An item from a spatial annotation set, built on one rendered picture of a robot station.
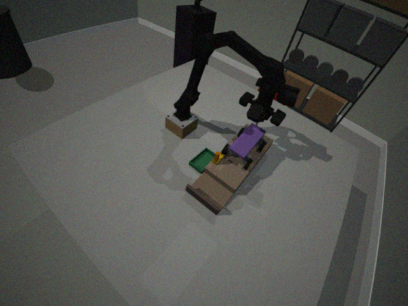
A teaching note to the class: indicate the purple trolley with black wheels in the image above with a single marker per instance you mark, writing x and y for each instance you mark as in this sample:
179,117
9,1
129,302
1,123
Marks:
247,138

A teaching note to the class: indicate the green tray rim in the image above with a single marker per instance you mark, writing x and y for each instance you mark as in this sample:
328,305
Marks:
195,167

